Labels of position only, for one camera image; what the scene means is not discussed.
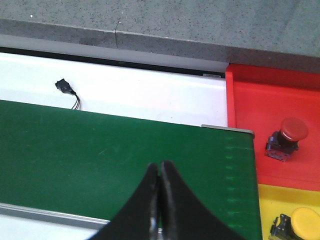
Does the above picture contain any grey granite counter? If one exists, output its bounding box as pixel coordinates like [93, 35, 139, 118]
[0, 0, 320, 73]

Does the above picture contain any yellow push button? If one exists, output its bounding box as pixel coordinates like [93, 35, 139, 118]
[268, 207, 320, 240]

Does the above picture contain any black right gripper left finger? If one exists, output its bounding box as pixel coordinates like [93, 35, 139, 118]
[90, 163, 159, 240]

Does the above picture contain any black cable connector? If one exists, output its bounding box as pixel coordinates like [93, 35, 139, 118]
[55, 78, 81, 110]

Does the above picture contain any green conveyor belt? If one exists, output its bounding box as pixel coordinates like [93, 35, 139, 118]
[0, 99, 263, 240]

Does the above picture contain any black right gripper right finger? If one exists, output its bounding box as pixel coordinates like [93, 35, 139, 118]
[160, 160, 244, 240]

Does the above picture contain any yellow plastic tray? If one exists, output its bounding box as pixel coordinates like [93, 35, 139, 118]
[258, 184, 320, 240]

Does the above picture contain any red push button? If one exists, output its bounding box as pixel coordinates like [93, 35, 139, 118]
[264, 117, 309, 162]

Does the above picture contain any red plastic tray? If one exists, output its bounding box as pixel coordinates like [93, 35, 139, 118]
[225, 64, 320, 191]

